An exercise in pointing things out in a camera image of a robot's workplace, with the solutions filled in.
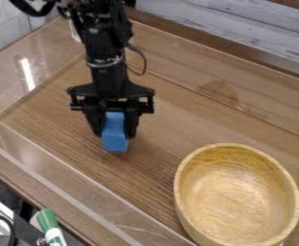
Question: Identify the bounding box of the black cable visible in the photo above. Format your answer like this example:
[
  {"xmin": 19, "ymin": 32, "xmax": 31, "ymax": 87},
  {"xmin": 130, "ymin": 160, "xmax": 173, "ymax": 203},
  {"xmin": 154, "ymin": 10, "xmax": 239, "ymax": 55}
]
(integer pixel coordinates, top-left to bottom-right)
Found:
[{"xmin": 125, "ymin": 42, "xmax": 150, "ymax": 77}]

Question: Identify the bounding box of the brown wooden bowl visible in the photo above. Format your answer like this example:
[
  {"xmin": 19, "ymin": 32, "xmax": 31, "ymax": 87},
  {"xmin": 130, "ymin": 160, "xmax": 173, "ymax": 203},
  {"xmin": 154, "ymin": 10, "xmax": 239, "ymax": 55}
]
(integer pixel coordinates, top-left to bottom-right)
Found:
[{"xmin": 174, "ymin": 143, "xmax": 299, "ymax": 246}]

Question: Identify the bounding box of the green white marker pen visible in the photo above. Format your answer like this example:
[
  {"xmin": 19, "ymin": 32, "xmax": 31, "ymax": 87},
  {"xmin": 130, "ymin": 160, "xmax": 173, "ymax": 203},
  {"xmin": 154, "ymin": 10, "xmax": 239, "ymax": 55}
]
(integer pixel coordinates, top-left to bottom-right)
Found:
[{"xmin": 36, "ymin": 209, "xmax": 68, "ymax": 246}]

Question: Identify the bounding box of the clear acrylic tray wall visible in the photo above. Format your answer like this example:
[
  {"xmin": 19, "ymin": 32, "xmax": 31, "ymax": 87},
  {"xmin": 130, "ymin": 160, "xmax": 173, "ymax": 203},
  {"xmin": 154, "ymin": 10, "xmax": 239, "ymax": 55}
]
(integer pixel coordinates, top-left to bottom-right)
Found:
[{"xmin": 0, "ymin": 122, "xmax": 195, "ymax": 246}]

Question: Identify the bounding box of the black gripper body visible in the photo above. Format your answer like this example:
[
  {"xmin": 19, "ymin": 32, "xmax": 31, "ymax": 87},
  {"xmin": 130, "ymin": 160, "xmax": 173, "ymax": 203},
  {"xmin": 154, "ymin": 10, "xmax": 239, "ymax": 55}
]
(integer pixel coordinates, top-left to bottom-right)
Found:
[{"xmin": 67, "ymin": 61, "xmax": 155, "ymax": 114}]

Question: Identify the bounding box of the blue rectangular block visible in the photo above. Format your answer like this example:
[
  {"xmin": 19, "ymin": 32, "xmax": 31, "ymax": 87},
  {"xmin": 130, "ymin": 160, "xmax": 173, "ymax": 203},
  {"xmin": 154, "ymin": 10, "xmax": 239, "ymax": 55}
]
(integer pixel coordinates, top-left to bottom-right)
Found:
[{"xmin": 102, "ymin": 111, "xmax": 129, "ymax": 152}]

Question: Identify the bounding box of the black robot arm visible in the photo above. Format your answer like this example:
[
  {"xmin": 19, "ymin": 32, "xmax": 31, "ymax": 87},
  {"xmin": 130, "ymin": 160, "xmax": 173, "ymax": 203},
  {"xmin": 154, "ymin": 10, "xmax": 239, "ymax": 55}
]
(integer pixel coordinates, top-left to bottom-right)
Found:
[{"xmin": 10, "ymin": 0, "xmax": 155, "ymax": 138}]

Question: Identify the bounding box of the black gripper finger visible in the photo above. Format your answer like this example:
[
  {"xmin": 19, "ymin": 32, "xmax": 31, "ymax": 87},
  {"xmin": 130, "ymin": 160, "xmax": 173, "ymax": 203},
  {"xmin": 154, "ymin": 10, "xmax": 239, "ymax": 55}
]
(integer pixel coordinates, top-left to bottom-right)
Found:
[
  {"xmin": 84, "ymin": 111, "xmax": 106, "ymax": 136},
  {"xmin": 125, "ymin": 110, "xmax": 139, "ymax": 138}
]

